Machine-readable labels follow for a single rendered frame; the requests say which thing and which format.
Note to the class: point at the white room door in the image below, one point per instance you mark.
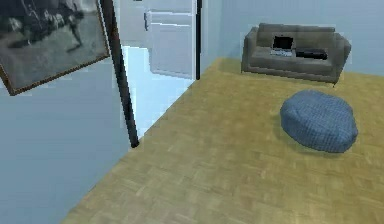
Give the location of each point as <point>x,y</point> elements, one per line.
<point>171,36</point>

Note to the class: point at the grey brown sofa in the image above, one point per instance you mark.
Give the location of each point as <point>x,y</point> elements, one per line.
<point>293,65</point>

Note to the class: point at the black open laptop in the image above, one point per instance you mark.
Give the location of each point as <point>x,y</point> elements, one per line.
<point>282,44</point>

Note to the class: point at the blue round floor cushion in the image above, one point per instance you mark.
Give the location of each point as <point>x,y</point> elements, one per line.
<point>318,120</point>

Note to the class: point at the brown framed grey picture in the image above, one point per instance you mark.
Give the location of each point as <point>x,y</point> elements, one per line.
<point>46,43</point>

